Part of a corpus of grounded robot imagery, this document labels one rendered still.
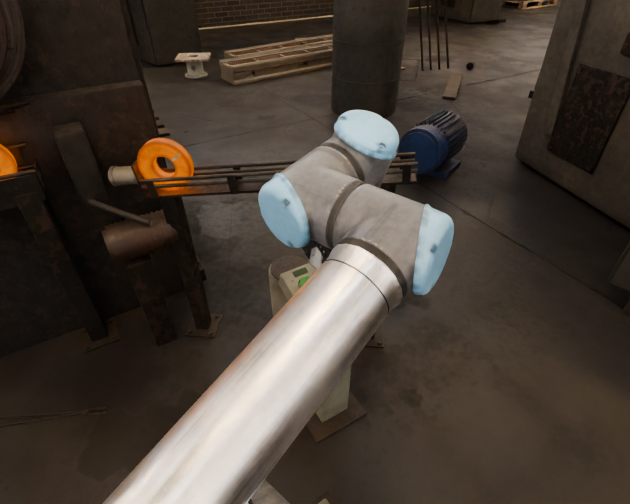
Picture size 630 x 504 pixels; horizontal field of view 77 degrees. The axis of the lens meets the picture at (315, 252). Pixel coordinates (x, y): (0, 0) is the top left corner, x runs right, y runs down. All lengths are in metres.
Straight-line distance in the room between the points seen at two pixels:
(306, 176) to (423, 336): 1.25
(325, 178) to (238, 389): 0.25
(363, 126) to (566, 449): 1.26
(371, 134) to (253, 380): 0.35
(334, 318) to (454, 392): 1.20
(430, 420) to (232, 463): 1.16
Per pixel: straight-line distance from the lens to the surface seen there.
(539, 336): 1.83
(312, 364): 0.35
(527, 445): 1.52
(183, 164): 1.24
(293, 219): 0.46
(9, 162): 1.42
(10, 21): 1.30
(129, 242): 1.35
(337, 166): 0.51
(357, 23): 3.41
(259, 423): 0.34
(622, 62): 2.65
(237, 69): 4.57
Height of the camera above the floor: 1.24
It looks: 39 degrees down
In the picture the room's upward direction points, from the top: straight up
